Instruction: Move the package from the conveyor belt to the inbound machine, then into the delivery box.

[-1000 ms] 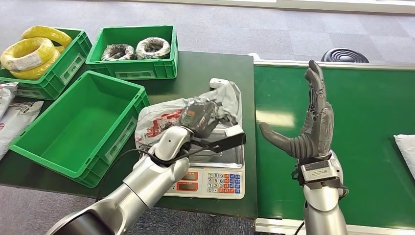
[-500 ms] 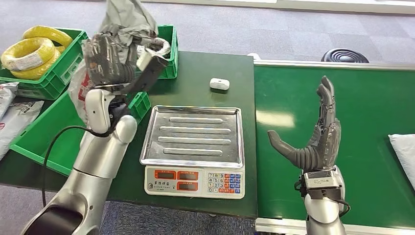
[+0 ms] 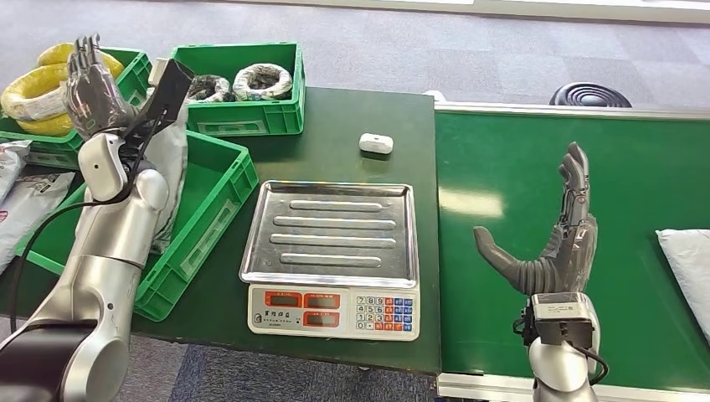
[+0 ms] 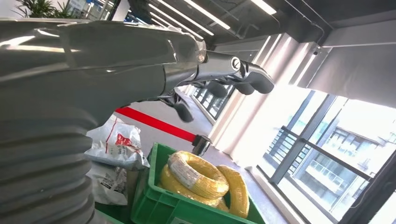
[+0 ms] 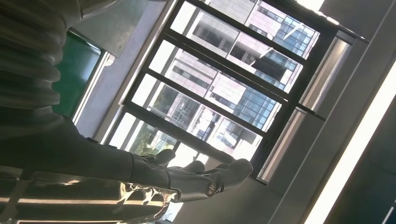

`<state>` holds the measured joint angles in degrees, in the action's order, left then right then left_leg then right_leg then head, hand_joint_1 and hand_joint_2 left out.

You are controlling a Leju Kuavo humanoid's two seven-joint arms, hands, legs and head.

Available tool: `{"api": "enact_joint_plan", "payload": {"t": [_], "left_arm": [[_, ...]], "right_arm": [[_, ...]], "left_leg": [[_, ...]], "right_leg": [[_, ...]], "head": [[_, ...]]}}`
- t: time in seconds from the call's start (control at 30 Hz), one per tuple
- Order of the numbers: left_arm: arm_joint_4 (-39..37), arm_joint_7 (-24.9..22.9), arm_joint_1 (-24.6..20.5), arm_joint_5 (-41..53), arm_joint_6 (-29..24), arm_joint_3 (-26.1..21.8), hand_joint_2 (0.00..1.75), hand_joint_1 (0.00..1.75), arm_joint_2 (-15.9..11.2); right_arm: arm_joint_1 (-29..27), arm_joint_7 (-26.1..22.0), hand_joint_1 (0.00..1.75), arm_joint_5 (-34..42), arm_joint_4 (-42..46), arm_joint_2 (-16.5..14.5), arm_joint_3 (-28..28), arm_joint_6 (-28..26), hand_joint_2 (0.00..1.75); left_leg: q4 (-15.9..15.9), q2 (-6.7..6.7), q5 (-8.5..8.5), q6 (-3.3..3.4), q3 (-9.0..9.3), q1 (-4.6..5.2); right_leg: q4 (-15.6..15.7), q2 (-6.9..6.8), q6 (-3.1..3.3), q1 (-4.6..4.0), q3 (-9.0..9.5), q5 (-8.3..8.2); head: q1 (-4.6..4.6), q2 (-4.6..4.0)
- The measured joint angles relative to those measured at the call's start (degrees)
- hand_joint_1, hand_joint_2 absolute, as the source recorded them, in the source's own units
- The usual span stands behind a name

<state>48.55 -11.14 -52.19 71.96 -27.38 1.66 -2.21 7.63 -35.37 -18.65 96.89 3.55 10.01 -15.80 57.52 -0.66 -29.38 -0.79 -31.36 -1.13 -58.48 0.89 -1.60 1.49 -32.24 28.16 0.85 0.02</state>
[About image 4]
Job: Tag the white package with black print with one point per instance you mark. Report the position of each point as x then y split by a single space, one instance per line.
108 185

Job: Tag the black barrier post head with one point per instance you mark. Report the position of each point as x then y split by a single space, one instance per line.
201 145

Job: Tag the red barrier belt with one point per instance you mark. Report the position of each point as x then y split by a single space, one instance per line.
154 123

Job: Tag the ceiling light strip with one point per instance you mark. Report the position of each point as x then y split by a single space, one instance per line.
207 14
185 18
263 6
176 23

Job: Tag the dark framed glass partition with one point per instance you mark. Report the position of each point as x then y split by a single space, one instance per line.
213 105

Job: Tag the dark window frame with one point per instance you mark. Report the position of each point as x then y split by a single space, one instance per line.
297 140

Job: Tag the green potted plant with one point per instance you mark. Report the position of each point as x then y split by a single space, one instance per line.
40 8

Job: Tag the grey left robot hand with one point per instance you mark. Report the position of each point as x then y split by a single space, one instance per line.
92 68

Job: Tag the white package with red print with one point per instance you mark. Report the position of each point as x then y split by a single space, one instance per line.
120 148

